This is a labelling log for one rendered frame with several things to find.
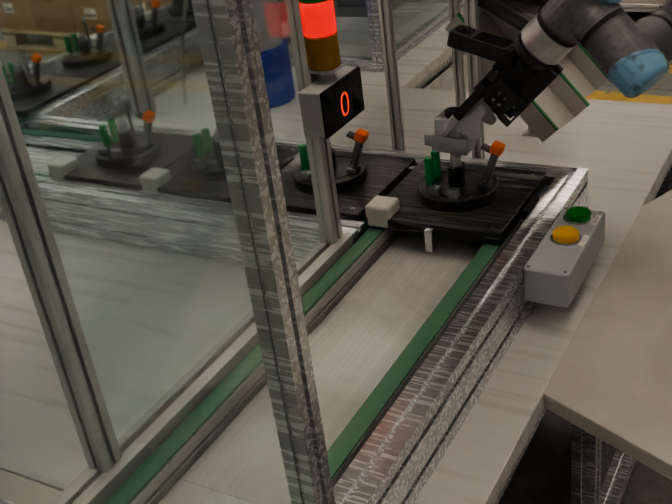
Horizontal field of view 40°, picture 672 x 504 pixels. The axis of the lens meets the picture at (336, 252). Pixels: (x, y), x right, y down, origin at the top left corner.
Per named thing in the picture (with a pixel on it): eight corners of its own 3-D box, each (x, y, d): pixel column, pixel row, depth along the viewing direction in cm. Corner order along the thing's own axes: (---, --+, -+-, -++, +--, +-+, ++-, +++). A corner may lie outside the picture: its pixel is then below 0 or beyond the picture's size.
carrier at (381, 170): (416, 167, 178) (410, 106, 172) (358, 225, 161) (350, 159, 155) (307, 156, 190) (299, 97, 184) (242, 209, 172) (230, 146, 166)
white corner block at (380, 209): (401, 218, 161) (399, 197, 159) (390, 230, 158) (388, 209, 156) (377, 214, 163) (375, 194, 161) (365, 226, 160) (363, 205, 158)
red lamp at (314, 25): (343, 28, 138) (339, -5, 135) (326, 38, 134) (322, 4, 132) (313, 27, 140) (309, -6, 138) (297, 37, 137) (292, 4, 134)
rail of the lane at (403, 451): (587, 218, 172) (588, 163, 166) (371, 574, 106) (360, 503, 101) (558, 214, 174) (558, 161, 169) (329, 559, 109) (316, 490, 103)
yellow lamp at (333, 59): (347, 61, 140) (343, 28, 138) (331, 72, 137) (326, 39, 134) (318, 59, 143) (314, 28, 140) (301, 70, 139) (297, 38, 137)
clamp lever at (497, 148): (492, 181, 159) (506, 143, 154) (488, 186, 157) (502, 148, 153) (473, 172, 160) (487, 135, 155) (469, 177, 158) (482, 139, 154)
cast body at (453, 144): (476, 145, 158) (476, 107, 155) (466, 156, 155) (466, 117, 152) (430, 139, 162) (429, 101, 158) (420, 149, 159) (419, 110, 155)
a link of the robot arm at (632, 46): (695, 52, 134) (646, -4, 136) (652, 74, 127) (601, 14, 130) (660, 86, 140) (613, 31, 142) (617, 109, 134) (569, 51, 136)
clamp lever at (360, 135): (360, 166, 171) (370, 131, 166) (355, 171, 169) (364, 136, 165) (343, 158, 172) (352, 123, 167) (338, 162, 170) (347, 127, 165)
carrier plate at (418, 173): (547, 181, 166) (546, 170, 165) (500, 246, 149) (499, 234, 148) (423, 168, 178) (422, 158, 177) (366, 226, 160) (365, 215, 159)
